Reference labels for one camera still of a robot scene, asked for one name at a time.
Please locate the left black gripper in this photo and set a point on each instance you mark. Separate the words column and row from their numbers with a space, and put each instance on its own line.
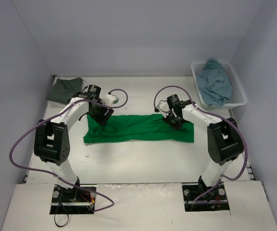
column 102, row 115

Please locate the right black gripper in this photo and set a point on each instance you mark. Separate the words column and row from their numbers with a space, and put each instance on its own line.
column 174, row 121

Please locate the green t shirt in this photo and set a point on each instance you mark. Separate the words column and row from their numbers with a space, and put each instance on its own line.
column 122, row 128

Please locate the white t shirt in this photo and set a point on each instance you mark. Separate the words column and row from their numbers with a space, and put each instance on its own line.
column 83, row 84

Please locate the grey t shirt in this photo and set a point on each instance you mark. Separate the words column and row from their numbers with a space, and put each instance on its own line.
column 64, row 90

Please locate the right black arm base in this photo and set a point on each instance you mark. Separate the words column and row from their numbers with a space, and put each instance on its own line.
column 213, row 201

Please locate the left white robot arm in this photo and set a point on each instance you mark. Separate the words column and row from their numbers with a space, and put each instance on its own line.
column 52, row 144

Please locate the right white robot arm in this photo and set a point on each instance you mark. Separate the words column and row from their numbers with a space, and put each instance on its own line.
column 224, row 141

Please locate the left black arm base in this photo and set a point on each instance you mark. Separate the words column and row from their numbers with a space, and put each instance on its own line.
column 65, row 203

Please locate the teal cloth in basket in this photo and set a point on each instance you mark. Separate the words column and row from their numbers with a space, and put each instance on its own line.
column 214, row 84

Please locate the white plastic basket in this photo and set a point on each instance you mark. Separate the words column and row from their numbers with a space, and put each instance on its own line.
column 238, row 97

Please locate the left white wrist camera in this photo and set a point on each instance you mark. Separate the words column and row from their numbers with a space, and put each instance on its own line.
column 110, row 100

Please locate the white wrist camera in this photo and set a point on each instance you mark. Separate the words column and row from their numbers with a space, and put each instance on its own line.
column 110, row 100
column 162, row 107

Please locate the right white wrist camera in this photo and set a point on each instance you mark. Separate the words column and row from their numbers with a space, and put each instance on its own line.
column 162, row 107

